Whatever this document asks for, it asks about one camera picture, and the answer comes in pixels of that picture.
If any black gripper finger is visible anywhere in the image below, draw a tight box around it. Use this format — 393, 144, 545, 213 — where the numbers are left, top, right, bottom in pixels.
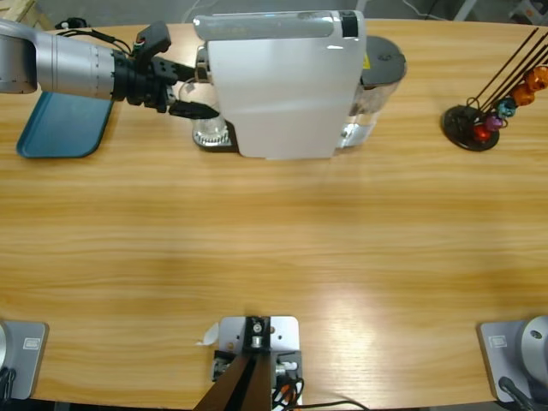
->
168, 100, 221, 121
173, 63, 203, 83

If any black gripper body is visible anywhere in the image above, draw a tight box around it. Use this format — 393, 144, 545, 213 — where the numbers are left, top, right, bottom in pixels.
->
111, 50, 181, 114

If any clear drinking glass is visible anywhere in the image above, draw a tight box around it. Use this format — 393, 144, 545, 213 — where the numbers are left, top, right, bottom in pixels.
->
177, 79, 228, 139

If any white capsule coffee machine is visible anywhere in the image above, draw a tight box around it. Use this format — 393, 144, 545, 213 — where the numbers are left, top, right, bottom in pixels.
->
194, 9, 369, 162

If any red coffee capsule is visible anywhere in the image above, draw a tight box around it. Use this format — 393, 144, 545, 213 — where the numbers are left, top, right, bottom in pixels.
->
472, 122, 493, 145

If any purple coffee capsule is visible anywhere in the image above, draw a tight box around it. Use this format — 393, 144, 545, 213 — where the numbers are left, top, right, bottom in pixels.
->
483, 111, 505, 132

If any teal coffee capsule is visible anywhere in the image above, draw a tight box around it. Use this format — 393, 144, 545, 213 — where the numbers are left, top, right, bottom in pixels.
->
496, 97, 518, 119

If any orange coffee capsule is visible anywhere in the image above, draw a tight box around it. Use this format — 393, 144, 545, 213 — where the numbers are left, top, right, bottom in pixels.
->
511, 83, 536, 108
524, 64, 548, 93

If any black drip tray silver grate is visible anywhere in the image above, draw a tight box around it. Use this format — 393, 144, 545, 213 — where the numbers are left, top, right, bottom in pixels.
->
191, 119, 240, 153

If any teal plastic tray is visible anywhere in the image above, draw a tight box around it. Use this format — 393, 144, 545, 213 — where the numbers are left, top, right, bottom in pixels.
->
15, 92, 116, 159

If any clear water tank dark lid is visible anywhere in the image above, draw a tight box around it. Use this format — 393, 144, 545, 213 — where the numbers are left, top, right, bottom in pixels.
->
333, 35, 408, 152

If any white tape tag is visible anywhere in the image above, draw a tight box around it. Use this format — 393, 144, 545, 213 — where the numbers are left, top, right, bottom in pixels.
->
195, 323, 221, 347

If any white orange step stool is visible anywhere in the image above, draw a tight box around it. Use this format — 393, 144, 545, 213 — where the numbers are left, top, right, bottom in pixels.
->
508, 0, 548, 23

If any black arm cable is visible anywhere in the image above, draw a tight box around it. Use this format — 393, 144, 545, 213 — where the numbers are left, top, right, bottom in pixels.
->
54, 26, 140, 59

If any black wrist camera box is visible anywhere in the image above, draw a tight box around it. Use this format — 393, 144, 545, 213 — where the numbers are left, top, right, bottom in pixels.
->
135, 21, 172, 59

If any white floor cable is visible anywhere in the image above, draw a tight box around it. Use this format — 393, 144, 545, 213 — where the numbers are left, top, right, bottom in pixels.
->
402, 0, 456, 21
182, 0, 213, 23

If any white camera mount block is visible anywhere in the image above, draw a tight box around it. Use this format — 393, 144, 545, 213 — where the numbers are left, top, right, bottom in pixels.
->
217, 315, 305, 407

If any black wire capsule holder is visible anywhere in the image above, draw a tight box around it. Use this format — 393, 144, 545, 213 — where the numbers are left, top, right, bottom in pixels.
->
440, 26, 548, 152

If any dark camera post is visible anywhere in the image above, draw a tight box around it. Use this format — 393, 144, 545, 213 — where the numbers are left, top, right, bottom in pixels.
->
191, 315, 275, 411

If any grey metal frame leg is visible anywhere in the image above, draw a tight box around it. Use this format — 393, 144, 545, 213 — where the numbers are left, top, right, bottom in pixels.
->
452, 0, 479, 22

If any orange cable bundle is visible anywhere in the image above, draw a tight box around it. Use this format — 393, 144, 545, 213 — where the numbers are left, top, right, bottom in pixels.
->
271, 376, 306, 408

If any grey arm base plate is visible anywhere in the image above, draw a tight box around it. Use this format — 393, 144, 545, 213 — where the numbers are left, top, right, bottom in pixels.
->
477, 319, 548, 403
0, 320, 50, 400

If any thin black mount cable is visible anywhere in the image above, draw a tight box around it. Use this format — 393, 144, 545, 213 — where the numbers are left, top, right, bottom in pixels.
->
299, 400, 370, 411

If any black base cable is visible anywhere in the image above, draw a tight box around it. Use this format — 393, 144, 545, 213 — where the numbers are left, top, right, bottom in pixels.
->
0, 366, 18, 400
498, 376, 536, 411

